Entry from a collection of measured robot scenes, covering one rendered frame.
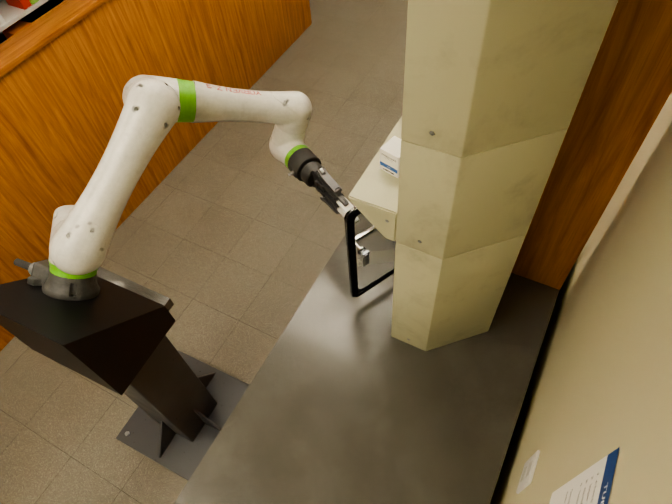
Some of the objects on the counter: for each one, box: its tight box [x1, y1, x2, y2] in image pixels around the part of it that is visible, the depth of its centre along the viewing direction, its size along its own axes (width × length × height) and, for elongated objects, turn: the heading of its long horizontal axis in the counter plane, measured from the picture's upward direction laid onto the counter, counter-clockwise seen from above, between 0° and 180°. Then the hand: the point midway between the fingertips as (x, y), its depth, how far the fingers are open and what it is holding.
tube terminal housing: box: [391, 128, 568, 351], centre depth 123 cm, size 25×32×77 cm
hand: (347, 210), depth 147 cm, fingers open, 3 cm apart
